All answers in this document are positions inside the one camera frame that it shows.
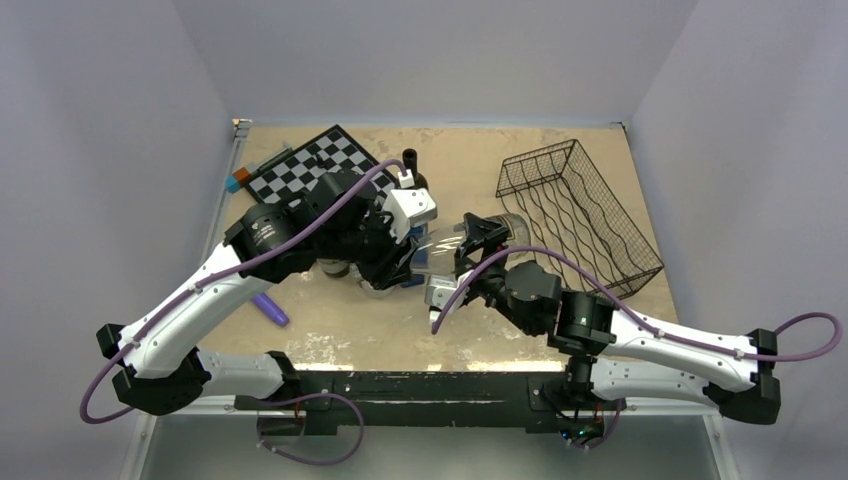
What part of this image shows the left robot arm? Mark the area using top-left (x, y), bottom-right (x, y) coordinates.
top-left (97, 170), bottom-right (437, 415)

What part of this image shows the purple toy microphone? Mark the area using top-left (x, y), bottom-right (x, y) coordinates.
top-left (251, 293), bottom-right (290, 327)

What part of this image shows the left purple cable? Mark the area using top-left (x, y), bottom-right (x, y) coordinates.
top-left (79, 158), bottom-right (407, 425)

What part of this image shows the black white chessboard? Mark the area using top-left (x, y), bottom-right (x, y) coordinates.
top-left (244, 125), bottom-right (378, 203)

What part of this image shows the clear wine bottle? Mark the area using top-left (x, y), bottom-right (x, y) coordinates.
top-left (410, 213), bottom-right (531, 276)

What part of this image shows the orange blue marker block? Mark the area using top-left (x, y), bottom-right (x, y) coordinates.
top-left (225, 142), bottom-right (293, 193)

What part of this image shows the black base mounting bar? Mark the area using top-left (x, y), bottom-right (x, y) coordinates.
top-left (234, 371), bottom-right (618, 436)

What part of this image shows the clear bottle front silver cap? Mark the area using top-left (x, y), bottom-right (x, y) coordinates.
top-left (357, 279), bottom-right (396, 299)

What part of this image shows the blue square bottle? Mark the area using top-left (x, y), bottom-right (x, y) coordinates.
top-left (399, 225), bottom-right (428, 289)

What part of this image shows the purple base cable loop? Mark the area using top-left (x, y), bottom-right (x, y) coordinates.
top-left (256, 390), bottom-right (366, 466)

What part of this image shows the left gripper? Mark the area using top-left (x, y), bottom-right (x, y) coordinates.
top-left (317, 199), bottom-right (418, 286)

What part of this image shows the black wire wine rack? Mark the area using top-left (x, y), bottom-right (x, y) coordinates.
top-left (495, 139), bottom-right (664, 299)

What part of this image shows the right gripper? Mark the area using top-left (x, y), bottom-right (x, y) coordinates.
top-left (454, 212), bottom-right (539, 337)

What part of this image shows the dark bottle with label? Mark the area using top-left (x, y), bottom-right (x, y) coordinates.
top-left (317, 259), bottom-right (350, 278)

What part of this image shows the tall dark green bottle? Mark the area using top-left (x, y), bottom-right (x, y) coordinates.
top-left (401, 148), bottom-right (429, 189)

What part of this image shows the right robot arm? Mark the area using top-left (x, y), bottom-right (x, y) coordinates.
top-left (444, 213), bottom-right (782, 425)

